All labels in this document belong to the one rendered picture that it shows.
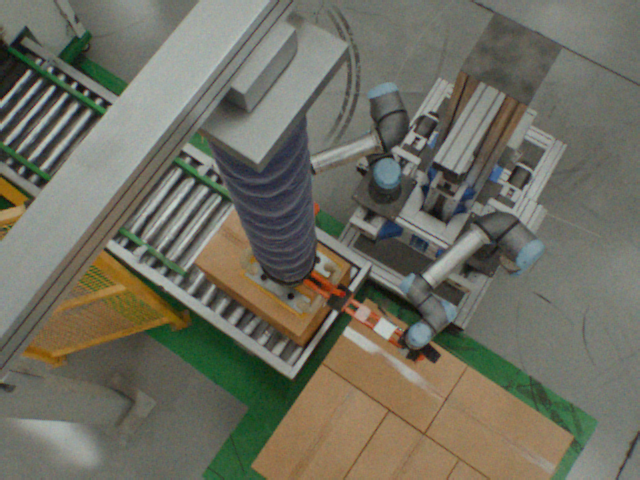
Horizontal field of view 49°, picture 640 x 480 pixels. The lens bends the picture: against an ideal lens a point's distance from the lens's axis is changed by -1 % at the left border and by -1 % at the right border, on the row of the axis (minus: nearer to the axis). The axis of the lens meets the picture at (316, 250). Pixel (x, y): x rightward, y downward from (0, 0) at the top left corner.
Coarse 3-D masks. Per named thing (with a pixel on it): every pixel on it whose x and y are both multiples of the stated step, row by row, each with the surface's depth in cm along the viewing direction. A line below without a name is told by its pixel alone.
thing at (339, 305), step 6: (336, 288) 285; (342, 288) 285; (348, 288) 284; (330, 294) 283; (348, 294) 284; (330, 300) 284; (336, 300) 284; (342, 300) 283; (348, 300) 282; (330, 306) 285; (336, 306) 283; (342, 306) 283; (342, 312) 285
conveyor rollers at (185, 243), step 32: (32, 96) 395; (64, 96) 392; (0, 128) 389; (32, 128) 388; (64, 128) 391; (32, 160) 383; (64, 160) 383; (192, 160) 382; (160, 192) 376; (160, 224) 372; (192, 256) 367; (192, 288) 362; (256, 320) 357
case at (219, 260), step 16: (224, 224) 329; (240, 224) 328; (224, 240) 327; (240, 240) 326; (208, 256) 325; (224, 256) 325; (336, 256) 323; (208, 272) 324; (224, 272) 323; (224, 288) 343; (240, 288) 321; (256, 288) 320; (304, 288) 320; (256, 304) 318; (272, 304) 318; (272, 320) 328; (288, 320) 316; (304, 320) 316; (320, 320) 345; (288, 336) 349; (304, 336) 328
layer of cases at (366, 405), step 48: (336, 384) 348; (384, 384) 348; (432, 384) 347; (480, 384) 347; (288, 432) 343; (336, 432) 342; (384, 432) 342; (432, 432) 341; (480, 432) 341; (528, 432) 340
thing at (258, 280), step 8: (256, 264) 301; (240, 272) 300; (248, 280) 300; (256, 280) 299; (264, 280) 298; (264, 288) 298; (288, 288) 298; (296, 288) 298; (272, 296) 297; (288, 296) 294; (296, 296) 297; (304, 296) 297; (280, 304) 298; (288, 304) 296; (296, 312) 296
